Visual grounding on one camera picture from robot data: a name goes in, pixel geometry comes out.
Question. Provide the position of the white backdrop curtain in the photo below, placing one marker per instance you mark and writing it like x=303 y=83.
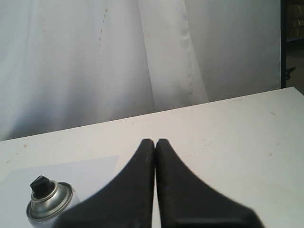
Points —
x=69 y=63

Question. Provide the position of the spray can with dots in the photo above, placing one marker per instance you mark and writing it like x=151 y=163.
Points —
x=49 y=199

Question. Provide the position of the black metal stand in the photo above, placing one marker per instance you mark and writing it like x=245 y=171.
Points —
x=292 y=38

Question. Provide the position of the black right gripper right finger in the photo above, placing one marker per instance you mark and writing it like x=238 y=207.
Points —
x=185 y=201

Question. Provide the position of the white paper sheet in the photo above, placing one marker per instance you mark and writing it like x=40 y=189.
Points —
x=86 y=177

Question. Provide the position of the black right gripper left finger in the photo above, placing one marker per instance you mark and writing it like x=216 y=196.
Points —
x=125 y=202

